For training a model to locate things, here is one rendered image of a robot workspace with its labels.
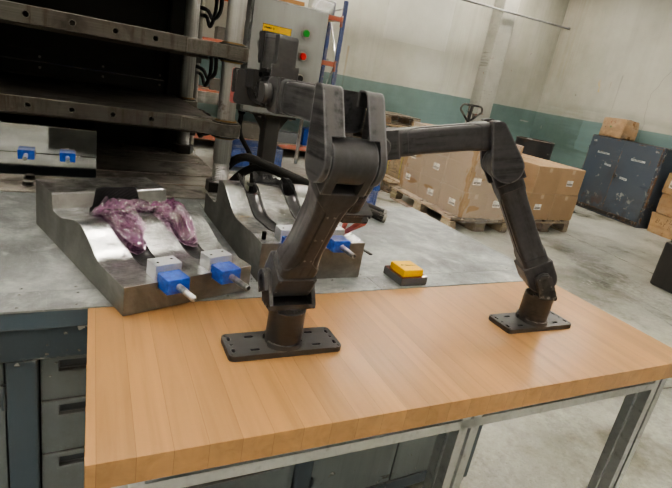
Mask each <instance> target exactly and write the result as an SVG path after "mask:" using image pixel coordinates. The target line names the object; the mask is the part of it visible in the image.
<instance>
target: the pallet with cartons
mask: <svg viewBox="0 0 672 488"><path fill-rule="evenodd" d="M521 156H522V158H523V160H524V163H525V169H524V170H525V173H526V176H527V177H526V178H524V182H525V185H526V193H527V197H528V201H529V204H530V207H531V210H532V214H533V216H534V220H535V223H536V226H537V230H538V231H539V232H549V230H547V229H548V228H549V227H551V228H553V229H556V230H558V231H561V232H566V231H567V228H568V226H569V220H571V217H572V214H573V211H574V208H575V205H576V202H577V199H578V193H579V190H580V188H581V185H582V182H583V179H584V176H585V173H586V171H585V170H582V169H578V168H574V167H571V166H567V165H563V164H560V163H556V162H553V161H549V160H545V159H542V158H538V157H534V156H530V155H526V154H523V153H522V155H521ZM552 224H553V225H552Z"/></svg>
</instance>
